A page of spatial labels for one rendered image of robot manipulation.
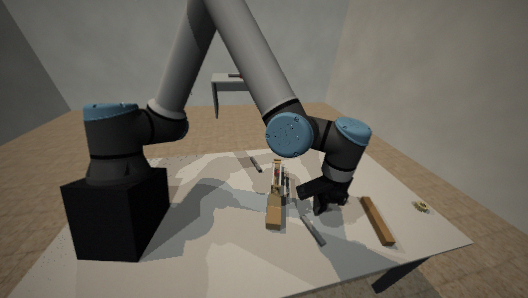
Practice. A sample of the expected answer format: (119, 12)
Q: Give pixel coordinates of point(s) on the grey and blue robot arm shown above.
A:
(116, 133)

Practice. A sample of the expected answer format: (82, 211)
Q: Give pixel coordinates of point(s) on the grey square stick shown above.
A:
(312, 230)
(256, 164)

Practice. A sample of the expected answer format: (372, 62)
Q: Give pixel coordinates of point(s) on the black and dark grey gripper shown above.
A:
(334, 195)

